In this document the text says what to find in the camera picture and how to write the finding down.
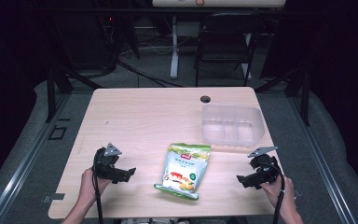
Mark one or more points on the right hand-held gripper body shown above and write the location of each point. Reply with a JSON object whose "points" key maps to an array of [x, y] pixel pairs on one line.
{"points": [[264, 169]]}

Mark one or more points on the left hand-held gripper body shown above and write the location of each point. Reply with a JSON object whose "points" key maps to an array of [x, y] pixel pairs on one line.
{"points": [[107, 163]]}

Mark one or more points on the person's left hand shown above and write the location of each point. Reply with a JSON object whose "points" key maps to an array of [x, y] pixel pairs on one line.
{"points": [[88, 185]]}

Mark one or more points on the person's right hand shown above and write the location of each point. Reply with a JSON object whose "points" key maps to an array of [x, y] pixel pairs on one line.
{"points": [[281, 193]]}

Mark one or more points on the green and white snack bag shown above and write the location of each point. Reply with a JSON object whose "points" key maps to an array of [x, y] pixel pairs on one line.
{"points": [[183, 169]]}

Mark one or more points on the clear plastic container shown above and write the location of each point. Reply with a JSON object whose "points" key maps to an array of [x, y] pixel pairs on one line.
{"points": [[231, 126]]}

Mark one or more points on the grey tape strip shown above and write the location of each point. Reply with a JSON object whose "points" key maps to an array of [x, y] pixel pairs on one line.
{"points": [[53, 197]]}

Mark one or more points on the black metal stand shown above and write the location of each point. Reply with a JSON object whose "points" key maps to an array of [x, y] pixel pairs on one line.
{"points": [[298, 90], [54, 93]]}

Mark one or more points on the white desk leg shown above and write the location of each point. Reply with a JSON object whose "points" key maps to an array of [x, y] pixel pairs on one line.
{"points": [[174, 49]]}

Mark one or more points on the black folding chair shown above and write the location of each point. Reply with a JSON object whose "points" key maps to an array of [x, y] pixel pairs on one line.
{"points": [[223, 46]]}

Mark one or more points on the aluminium floor rail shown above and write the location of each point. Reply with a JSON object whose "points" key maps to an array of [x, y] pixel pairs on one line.
{"points": [[320, 161], [21, 165]]}

